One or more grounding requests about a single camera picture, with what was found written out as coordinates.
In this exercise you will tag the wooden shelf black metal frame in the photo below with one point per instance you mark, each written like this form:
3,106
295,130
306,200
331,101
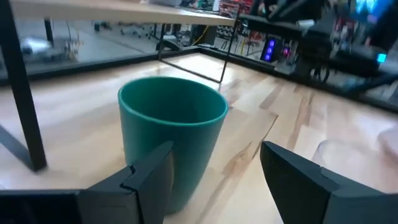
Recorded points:
93,11

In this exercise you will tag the green plastic cup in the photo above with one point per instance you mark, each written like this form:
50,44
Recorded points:
174,124

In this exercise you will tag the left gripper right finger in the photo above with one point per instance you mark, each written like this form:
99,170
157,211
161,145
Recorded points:
304,193

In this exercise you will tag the black aluminium table frame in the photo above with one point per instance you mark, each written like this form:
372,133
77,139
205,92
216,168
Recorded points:
93,63

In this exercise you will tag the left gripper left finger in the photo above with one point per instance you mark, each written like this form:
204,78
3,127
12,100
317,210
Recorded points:
146,186

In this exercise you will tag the purple-lit black computer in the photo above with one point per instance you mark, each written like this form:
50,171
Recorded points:
269,49

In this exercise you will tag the blue lit screen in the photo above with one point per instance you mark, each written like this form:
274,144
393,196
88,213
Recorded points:
371,6

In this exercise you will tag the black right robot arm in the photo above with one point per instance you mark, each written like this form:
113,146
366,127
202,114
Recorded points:
320,46

